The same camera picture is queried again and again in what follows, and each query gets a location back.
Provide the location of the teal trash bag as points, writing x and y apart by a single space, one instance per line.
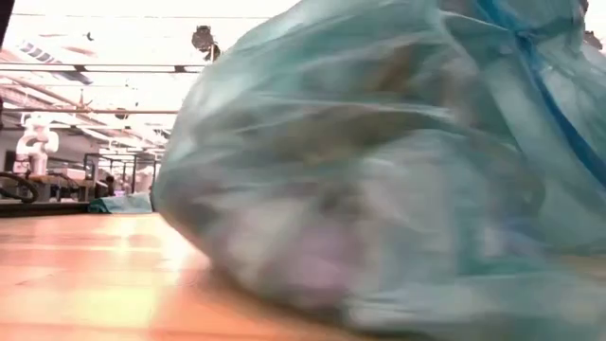
379 166

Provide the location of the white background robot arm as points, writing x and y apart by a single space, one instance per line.
37 142

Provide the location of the small folded teal bag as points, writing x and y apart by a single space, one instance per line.
123 203

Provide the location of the background workbench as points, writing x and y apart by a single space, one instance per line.
61 182

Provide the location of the black hanging camera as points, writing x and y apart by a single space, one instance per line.
203 40

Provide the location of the black aluminium table frame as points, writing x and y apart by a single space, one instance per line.
42 208

